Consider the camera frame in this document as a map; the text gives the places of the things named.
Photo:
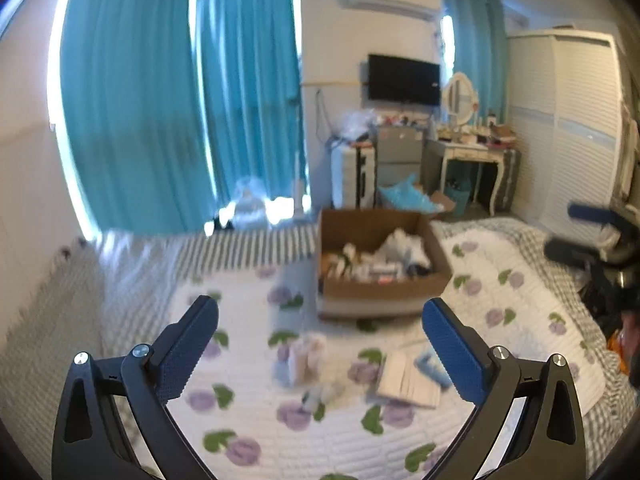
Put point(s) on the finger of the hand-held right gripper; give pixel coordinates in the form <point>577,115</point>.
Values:
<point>590,212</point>
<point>567,252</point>

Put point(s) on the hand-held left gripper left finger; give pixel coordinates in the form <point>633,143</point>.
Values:
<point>182,355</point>

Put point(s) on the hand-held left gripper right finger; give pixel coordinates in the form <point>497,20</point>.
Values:
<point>452,355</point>

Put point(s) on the white packet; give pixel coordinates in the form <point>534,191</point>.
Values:
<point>407,382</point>

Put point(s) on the brown cardboard box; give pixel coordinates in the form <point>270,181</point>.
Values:
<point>382,292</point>

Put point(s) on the pink and white soft pack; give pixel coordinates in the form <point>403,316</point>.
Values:
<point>306,360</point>

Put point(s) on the blue plastic item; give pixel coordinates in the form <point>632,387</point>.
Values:
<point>430,370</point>

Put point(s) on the white slatted wardrobe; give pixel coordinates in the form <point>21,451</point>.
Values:
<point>565,130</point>

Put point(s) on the dark striped suitcase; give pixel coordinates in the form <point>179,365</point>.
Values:
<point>510,180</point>

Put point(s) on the orange cloth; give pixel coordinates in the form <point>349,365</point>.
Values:
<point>617,355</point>

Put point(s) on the pile of assorted packets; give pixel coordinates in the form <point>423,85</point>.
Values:
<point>380,262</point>

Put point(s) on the teal waste bin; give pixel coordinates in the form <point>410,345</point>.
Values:
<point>459,195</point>

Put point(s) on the small open cardboard box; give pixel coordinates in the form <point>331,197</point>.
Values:
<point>444,202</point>

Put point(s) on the white dressing table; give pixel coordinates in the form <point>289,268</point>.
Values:
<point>470,152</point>

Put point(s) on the pile of cosmetics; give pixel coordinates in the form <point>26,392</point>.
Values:
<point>480,132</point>

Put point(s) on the white floral quilt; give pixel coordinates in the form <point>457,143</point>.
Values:
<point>320,435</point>

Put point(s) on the teal plastic bag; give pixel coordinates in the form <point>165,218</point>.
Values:
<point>407,195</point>

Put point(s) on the large clear plastic bag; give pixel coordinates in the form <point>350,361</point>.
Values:
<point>252,200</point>

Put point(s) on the white oval vanity mirror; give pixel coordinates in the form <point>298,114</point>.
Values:
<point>460,97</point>

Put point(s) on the grey mini fridge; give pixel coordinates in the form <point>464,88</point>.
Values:
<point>400,157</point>

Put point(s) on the narrow teal curtain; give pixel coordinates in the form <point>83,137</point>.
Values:
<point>475,45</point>

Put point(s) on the wide teal curtain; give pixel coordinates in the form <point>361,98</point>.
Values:
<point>135,100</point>

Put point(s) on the medium teal curtain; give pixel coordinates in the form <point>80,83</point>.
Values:
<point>250,90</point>

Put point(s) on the white air conditioner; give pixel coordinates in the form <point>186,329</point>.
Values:
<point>390,0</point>

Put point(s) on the black wall television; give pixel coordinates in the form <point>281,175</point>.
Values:
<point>404,80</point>

